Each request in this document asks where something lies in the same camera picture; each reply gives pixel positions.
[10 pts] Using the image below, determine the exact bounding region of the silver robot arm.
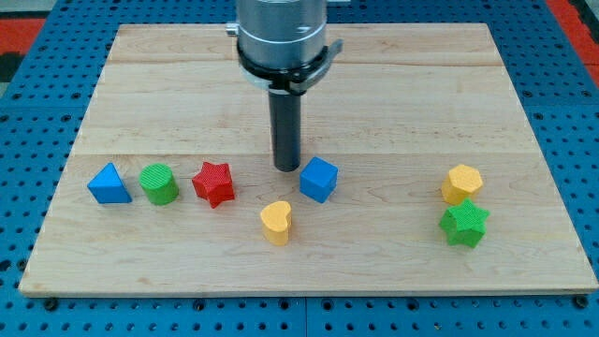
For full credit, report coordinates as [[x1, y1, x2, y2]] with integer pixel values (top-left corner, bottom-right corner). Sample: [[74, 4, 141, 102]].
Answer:
[[233, 0, 328, 89]]

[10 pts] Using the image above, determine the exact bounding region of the blue cube block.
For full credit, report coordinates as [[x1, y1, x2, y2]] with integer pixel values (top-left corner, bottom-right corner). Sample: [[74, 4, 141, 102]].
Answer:
[[299, 156, 339, 203]]

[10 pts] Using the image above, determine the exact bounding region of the yellow heart block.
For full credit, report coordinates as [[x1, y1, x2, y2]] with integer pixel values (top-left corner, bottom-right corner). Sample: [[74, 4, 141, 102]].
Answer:
[[260, 200, 292, 246]]

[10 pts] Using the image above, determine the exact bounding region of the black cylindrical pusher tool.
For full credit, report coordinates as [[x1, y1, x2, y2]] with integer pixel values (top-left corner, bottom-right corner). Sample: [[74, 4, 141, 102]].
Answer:
[[269, 92, 300, 172]]

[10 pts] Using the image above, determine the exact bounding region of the red star block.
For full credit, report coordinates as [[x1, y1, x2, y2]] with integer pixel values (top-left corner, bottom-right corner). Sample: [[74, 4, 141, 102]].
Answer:
[[192, 162, 235, 209]]

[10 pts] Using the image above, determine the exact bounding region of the wooden board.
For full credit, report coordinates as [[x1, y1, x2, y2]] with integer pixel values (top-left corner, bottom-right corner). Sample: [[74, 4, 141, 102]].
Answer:
[[19, 23, 598, 298]]

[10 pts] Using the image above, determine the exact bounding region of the green cylinder block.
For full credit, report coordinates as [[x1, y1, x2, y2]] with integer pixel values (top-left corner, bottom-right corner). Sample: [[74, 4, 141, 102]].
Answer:
[[139, 163, 179, 206]]

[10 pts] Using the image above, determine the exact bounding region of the yellow hexagon block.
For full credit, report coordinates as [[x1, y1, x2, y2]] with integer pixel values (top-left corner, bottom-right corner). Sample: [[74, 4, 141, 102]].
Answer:
[[441, 164, 484, 205]]

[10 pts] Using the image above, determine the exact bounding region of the green star block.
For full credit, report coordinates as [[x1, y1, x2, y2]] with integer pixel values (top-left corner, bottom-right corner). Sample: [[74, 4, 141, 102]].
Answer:
[[439, 198, 490, 248]]

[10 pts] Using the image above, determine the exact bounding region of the blue triangle block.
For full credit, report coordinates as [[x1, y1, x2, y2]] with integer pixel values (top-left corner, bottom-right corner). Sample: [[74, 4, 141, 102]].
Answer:
[[87, 163, 132, 204]]

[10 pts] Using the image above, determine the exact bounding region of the black clamp ring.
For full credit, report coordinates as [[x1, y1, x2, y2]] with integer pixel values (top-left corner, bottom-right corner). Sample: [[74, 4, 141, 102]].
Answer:
[[236, 38, 343, 96]]

